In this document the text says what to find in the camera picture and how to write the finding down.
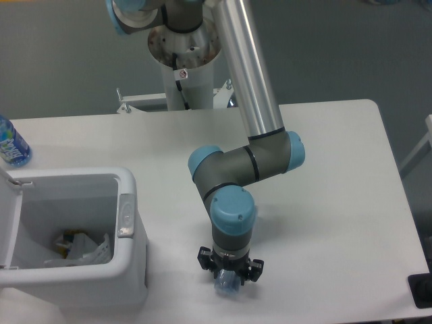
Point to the black object at table edge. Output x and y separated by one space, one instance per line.
420 287

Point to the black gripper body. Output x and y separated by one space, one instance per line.
240 265

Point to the blue labelled water bottle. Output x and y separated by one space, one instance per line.
15 151

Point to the trash wrappers inside can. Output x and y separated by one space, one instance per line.
77 248

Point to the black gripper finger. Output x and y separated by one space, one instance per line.
251 270
205 259

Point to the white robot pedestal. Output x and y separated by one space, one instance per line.
187 67

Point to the white trash can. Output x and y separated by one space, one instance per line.
38 206

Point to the crushed clear plastic bottle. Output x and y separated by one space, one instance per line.
227 284

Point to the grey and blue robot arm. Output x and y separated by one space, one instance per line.
220 176

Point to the white frame at right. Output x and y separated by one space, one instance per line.
419 151

